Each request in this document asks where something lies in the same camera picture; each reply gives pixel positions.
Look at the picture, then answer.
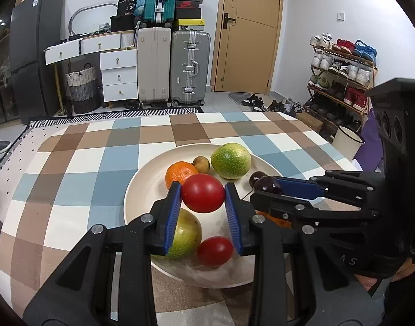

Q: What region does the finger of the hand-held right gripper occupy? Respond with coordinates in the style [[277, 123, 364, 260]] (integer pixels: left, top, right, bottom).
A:
[[276, 170, 387, 208], [250, 189, 382, 229]]

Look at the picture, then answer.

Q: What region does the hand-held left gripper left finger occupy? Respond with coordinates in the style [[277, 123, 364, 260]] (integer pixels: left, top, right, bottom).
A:
[[22, 181, 183, 326]]

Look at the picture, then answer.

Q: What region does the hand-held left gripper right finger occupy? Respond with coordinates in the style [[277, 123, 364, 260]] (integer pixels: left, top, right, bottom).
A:
[[224, 181, 386, 326]]

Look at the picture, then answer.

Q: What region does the orange mandarin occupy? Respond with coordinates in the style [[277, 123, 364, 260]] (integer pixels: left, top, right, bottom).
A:
[[165, 161, 199, 191], [257, 211, 292, 229]]

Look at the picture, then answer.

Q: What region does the yellow-green guava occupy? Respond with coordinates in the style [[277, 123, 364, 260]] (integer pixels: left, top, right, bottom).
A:
[[160, 208, 203, 261]]

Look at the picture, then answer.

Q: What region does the dark purple plum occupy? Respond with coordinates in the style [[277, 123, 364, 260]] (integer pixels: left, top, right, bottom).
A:
[[249, 171, 267, 189], [254, 175, 283, 196]]

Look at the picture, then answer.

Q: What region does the cream round plate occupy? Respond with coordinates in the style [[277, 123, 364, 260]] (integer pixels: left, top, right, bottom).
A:
[[123, 143, 291, 289]]

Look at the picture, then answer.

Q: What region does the red tomato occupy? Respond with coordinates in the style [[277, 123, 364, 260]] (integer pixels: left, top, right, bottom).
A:
[[181, 173, 226, 213], [197, 236, 234, 267]]

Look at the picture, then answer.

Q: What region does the speckled green guava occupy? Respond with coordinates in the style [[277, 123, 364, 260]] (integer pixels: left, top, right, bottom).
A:
[[211, 143, 252, 180]]

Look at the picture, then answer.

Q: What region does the brownish longan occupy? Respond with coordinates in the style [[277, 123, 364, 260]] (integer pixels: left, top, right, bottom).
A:
[[193, 156, 211, 174]]

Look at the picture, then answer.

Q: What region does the person's right forearm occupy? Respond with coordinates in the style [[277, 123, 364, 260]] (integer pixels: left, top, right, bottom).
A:
[[374, 261, 415, 326]]

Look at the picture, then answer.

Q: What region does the person's right hand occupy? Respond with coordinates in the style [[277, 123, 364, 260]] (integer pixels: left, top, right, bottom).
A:
[[355, 259, 415, 291]]

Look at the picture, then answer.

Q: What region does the purple bag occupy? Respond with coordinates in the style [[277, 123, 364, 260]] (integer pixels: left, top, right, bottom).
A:
[[353, 109, 386, 172]]

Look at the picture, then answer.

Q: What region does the white bucket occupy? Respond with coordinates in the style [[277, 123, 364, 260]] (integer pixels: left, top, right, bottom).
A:
[[332, 125, 365, 162]]

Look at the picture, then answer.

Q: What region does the cardboard box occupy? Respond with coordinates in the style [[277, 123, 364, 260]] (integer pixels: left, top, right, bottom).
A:
[[296, 112, 325, 133]]

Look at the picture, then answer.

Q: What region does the pile of floor shoes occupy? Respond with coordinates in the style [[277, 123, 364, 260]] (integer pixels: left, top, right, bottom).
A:
[[241, 93, 305, 113]]

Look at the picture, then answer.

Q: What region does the wooden shoe rack with shoes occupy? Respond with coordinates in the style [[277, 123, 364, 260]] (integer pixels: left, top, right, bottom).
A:
[[304, 33, 378, 133]]

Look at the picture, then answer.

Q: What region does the grey door mat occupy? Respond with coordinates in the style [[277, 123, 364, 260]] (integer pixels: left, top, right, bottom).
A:
[[228, 91, 259, 104]]

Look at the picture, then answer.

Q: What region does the wooden door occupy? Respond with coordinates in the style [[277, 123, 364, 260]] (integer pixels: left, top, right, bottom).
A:
[[210, 0, 285, 95]]

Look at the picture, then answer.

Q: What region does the silver suitcase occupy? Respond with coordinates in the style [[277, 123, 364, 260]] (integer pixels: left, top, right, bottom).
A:
[[170, 30, 211, 107]]

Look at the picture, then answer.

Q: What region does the white drawer cabinet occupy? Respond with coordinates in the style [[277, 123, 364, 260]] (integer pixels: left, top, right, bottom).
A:
[[44, 30, 139, 102]]

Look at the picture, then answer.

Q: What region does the beige suitcase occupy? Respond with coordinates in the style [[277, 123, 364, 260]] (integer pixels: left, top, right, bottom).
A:
[[137, 26, 172, 106]]

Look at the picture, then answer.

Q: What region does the woven laundry basket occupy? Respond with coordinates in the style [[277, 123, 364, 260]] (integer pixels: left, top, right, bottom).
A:
[[65, 63, 101, 114]]

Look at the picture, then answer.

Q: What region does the white ribbed container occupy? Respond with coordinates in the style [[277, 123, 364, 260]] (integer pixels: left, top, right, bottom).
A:
[[121, 31, 137, 49]]

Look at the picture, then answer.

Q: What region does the yellow black shoe box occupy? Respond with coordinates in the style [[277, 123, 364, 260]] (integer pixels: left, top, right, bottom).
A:
[[173, 18, 206, 32]]

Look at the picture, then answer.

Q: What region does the black shoe box red logo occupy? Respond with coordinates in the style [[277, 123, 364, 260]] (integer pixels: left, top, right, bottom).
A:
[[175, 0, 203, 19]]

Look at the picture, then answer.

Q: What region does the dark grey refrigerator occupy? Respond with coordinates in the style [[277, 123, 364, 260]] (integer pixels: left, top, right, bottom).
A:
[[8, 0, 63, 124]]

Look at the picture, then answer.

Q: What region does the black printed box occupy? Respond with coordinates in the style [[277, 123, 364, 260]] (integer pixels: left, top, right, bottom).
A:
[[117, 0, 137, 17]]

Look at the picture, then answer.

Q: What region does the dark glass cabinet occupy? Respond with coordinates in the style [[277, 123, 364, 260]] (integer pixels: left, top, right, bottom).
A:
[[0, 24, 14, 126]]

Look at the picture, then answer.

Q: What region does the chrome curved tube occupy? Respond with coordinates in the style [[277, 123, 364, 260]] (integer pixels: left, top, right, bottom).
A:
[[69, 3, 118, 36]]

